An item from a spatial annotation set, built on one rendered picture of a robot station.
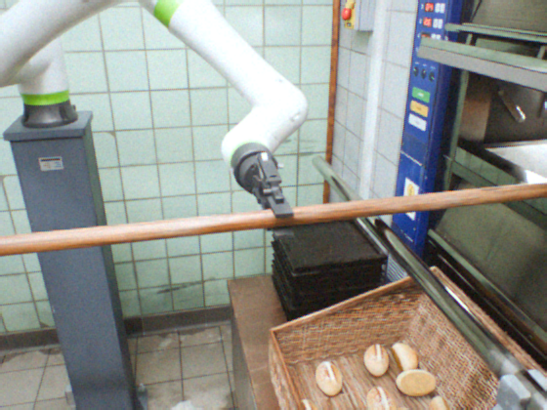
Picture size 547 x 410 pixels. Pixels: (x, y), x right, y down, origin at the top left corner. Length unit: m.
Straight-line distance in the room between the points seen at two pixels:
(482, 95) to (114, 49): 1.29
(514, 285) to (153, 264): 1.57
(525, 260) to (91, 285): 1.20
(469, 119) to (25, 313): 2.00
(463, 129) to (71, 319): 1.29
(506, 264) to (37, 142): 1.20
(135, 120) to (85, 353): 0.89
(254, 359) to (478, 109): 0.89
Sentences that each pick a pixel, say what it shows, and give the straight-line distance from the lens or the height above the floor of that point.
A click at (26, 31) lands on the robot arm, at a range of 1.13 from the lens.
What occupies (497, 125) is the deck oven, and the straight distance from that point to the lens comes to 1.31.
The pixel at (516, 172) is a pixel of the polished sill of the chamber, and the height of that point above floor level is 1.18.
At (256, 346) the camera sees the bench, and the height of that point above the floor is 0.58.
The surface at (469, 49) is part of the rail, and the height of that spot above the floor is 1.44.
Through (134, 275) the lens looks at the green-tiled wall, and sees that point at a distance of 2.25.
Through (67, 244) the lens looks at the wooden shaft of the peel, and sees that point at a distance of 0.75.
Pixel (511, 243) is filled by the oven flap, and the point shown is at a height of 1.03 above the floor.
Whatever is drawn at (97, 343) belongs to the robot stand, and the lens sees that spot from 1.70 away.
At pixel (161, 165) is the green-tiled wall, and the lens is 2.00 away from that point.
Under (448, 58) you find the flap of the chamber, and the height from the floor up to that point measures 1.41.
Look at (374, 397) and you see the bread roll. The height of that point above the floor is 0.64.
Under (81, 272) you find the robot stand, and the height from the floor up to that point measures 0.75.
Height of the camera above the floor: 1.54
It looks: 25 degrees down
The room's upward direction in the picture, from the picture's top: straight up
